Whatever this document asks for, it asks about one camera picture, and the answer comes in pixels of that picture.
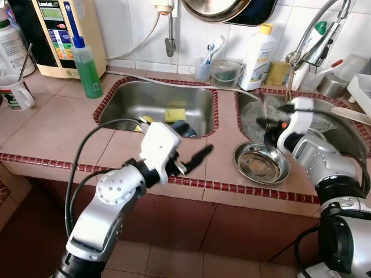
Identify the clear plastic bag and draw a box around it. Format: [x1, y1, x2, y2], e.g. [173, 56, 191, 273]
[241, 96, 337, 137]

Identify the green dish soap bottle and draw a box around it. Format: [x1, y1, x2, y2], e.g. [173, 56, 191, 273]
[71, 36, 104, 99]

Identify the chrome wall spout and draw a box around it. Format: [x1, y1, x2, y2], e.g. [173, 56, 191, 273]
[165, 12, 177, 57]

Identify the white bottle green cap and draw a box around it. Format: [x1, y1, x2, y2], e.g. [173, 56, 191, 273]
[293, 20, 331, 90]

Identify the shallow steel dish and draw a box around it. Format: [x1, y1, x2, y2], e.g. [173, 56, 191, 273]
[234, 141, 290, 185]

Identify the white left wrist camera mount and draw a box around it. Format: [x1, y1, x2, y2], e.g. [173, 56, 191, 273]
[139, 122, 183, 186]

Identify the metal stirring spoon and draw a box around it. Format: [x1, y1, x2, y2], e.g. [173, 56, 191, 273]
[17, 43, 34, 82]

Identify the yellow sponge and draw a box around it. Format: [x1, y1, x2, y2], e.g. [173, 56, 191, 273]
[164, 107, 187, 123]
[265, 61, 290, 86]

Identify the dark blue cup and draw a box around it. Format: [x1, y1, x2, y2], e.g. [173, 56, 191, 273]
[174, 119, 199, 138]

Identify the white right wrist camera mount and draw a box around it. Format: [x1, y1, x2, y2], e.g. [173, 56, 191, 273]
[277, 97, 317, 151]

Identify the small clear toothbrush cup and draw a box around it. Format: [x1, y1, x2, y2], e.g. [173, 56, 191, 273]
[194, 57, 214, 83]

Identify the white bottle yellow cap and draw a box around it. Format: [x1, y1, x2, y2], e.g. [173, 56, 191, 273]
[239, 23, 278, 90]

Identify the hanging dark pan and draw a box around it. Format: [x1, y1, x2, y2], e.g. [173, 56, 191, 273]
[226, 0, 279, 27]

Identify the white flexible hose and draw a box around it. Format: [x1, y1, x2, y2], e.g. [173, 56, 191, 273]
[107, 13, 163, 60]

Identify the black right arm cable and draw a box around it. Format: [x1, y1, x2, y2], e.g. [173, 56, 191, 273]
[307, 113, 371, 200]

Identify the chrome sink faucet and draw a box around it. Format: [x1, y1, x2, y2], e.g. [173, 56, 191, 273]
[286, 0, 351, 99]

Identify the hanging steel pan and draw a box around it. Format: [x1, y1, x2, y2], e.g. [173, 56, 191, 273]
[181, 0, 253, 24]

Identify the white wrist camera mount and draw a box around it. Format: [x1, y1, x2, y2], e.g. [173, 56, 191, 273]
[277, 97, 317, 151]
[139, 122, 183, 186]

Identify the white wall tap fitting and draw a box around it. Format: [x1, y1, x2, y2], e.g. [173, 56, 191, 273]
[152, 0, 176, 15]

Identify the white dish rack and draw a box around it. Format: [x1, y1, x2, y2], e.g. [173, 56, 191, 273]
[347, 72, 371, 116]

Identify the white utensil red tip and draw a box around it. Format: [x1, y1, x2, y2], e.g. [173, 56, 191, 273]
[316, 58, 344, 76]

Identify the steel sink basin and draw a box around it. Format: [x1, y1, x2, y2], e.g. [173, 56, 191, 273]
[94, 78, 220, 140]
[235, 87, 371, 157]

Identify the small steel cup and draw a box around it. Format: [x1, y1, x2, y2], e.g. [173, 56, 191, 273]
[319, 72, 350, 98]

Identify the yellow plastic bowl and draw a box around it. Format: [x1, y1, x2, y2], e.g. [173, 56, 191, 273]
[139, 115, 157, 131]

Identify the blue white toothbrush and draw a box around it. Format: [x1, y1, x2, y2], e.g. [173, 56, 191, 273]
[203, 35, 227, 64]

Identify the cream spatula handle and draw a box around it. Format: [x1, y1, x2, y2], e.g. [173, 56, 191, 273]
[332, 106, 371, 125]

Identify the white plastic jug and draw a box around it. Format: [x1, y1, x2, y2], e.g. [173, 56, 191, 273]
[0, 9, 35, 76]

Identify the white printed mug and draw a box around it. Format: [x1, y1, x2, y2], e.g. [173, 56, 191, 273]
[0, 75, 35, 111]

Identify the beige water ionizer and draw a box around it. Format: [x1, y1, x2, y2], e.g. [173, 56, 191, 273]
[35, 0, 108, 79]

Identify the clear plastic container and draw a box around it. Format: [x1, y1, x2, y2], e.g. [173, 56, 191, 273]
[339, 53, 371, 79]

